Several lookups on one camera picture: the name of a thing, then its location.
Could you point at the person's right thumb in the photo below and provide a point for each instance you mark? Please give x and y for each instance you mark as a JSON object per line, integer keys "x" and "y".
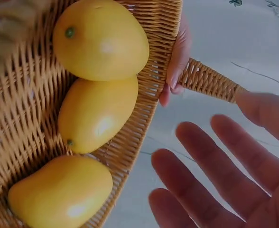
{"x": 267, "y": 114}

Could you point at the person's left hand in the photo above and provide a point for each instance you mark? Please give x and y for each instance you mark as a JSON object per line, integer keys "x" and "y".
{"x": 181, "y": 54}

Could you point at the person's left fingers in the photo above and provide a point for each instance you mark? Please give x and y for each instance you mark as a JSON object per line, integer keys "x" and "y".
{"x": 180, "y": 55}

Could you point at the person's right hand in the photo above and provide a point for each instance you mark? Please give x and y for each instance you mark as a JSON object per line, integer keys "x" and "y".
{"x": 255, "y": 190}

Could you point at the large yellow mango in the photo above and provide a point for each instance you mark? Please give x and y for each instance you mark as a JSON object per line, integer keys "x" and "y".
{"x": 101, "y": 40}

